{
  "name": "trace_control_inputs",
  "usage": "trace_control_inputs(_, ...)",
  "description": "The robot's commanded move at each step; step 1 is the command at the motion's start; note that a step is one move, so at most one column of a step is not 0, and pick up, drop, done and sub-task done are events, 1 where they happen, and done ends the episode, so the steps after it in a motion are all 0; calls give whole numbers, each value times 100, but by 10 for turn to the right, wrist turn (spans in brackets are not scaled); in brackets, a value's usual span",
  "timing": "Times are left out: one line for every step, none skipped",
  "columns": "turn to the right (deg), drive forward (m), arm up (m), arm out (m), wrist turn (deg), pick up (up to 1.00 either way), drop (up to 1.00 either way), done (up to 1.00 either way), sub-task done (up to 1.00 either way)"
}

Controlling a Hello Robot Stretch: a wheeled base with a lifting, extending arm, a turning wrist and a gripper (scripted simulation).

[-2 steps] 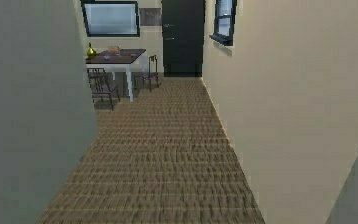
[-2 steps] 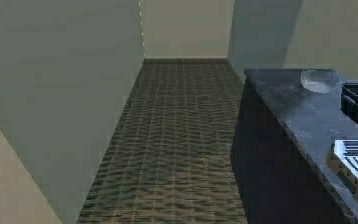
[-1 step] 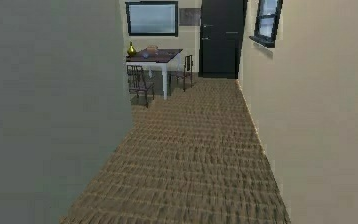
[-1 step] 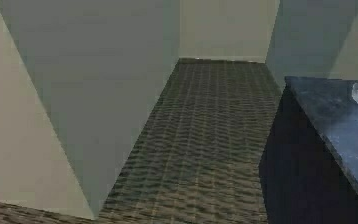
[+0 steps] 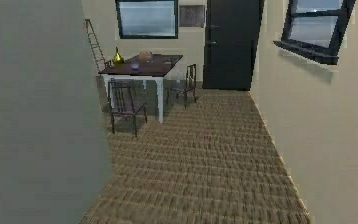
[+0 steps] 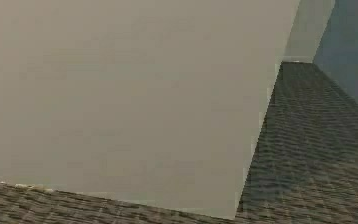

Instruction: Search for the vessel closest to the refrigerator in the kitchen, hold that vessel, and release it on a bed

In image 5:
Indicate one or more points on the dark metal chair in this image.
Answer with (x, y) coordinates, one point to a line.
(122, 101)
(108, 63)
(188, 81)

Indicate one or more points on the dark wood white-legged table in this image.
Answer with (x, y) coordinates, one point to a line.
(153, 65)

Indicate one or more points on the brown bowl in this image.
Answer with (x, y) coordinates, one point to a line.
(145, 56)

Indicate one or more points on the golden vase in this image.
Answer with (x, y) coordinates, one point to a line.
(117, 58)

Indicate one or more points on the black room door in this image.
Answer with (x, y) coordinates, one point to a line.
(232, 43)

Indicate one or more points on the grey framed picture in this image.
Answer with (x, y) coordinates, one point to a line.
(192, 16)

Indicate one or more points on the black framed window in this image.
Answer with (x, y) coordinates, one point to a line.
(147, 18)
(315, 28)

